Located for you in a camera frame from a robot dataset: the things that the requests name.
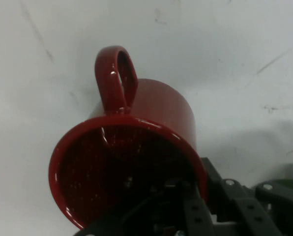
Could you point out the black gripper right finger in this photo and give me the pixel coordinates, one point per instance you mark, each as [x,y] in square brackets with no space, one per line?
[247,209]

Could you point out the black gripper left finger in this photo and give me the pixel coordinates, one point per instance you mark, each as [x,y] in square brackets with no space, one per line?
[198,218]

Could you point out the red speckled enamel mug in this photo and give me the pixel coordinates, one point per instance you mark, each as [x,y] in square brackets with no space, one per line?
[149,110]

